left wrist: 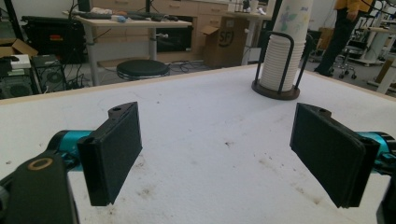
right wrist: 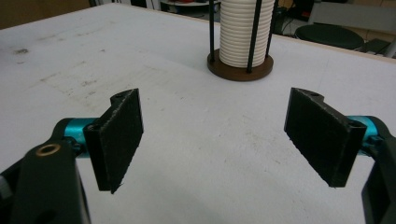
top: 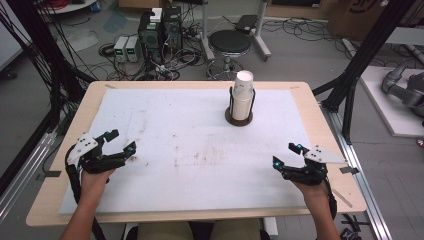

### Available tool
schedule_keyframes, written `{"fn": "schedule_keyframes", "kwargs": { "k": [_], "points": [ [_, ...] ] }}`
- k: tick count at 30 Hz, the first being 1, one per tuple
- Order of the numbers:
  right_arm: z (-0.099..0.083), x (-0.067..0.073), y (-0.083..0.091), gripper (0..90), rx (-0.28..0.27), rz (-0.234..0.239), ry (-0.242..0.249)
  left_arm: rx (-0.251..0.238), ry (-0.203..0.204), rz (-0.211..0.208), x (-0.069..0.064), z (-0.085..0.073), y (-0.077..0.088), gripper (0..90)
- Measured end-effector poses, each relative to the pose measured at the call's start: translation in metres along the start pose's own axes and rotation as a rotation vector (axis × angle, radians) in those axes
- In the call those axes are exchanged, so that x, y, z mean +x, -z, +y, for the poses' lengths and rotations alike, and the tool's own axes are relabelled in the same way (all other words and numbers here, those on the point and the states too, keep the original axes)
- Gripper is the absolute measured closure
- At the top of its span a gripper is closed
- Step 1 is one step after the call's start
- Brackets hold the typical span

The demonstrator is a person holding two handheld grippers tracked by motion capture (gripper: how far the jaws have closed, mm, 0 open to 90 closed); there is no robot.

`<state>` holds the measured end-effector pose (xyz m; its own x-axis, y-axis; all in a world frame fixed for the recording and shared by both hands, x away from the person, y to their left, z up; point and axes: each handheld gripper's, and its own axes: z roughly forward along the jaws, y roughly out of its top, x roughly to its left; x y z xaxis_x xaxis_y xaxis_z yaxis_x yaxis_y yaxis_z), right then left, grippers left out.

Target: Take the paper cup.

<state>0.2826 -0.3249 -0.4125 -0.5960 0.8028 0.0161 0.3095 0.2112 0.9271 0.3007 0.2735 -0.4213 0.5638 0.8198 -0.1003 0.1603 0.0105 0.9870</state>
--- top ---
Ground stack of white paper cups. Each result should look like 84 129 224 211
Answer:
231 69 255 122

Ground aluminium rail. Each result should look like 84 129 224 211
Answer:
320 102 395 240
0 131 58 223

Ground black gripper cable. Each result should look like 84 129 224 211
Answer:
322 178 338 222
64 143 107 240

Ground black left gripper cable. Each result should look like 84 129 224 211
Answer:
64 143 107 240

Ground person's right hand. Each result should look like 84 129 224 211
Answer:
292 179 332 210

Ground black computer tower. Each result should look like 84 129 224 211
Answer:
137 11 165 65
162 5 184 52

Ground tangle of floor cables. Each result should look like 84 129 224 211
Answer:
98 31 205 82

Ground white table mat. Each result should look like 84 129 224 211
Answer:
59 87 315 216

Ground white box on computer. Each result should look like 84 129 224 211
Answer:
149 7 164 24

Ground grey power supply unit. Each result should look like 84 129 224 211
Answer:
125 35 143 63
113 35 129 63

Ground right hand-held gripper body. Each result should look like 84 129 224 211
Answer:
282 144 348 186

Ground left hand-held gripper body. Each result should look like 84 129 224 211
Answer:
66 132 128 175

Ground brown cardboard box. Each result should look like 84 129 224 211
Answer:
327 0 424 42

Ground person's left hand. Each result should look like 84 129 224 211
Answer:
79 166 117 205

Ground black flat floor device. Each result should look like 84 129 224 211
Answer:
234 14 258 33

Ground black round stool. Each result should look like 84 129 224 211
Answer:
205 29 254 81

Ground white floor platform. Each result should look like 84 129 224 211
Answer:
359 65 424 139

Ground black wire cup holder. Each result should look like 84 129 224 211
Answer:
224 85 257 128

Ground thin wooden stick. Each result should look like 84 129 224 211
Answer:
331 187 354 209

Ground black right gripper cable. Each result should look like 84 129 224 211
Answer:
322 178 338 222

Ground loose black floor cables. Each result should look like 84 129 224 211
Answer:
261 17 349 63

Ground black metal frame stand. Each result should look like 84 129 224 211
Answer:
0 0 96 196
312 0 418 145

